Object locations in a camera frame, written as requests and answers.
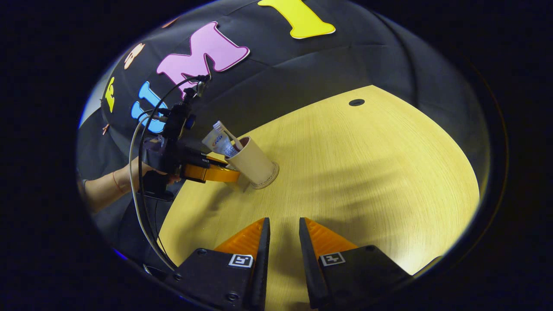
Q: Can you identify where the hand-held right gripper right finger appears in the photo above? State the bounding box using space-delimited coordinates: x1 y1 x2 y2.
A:
299 217 412 310

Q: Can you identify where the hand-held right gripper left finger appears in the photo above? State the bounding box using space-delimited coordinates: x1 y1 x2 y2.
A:
165 217 272 311

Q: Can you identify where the white toothpaste tube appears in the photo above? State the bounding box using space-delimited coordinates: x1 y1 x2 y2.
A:
201 127 241 159

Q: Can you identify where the white toothbrush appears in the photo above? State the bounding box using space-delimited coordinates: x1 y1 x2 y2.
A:
213 121 243 151

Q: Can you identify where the white cup with wooden handle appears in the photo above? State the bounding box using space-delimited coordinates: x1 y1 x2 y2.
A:
224 136 280 190

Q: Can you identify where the round cork coaster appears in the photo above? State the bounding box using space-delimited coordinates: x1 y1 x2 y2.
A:
250 161 280 190

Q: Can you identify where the black cable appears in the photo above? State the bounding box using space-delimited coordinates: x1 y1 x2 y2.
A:
137 75 209 264

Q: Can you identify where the grey cable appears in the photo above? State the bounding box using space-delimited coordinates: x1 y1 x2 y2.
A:
128 109 175 272

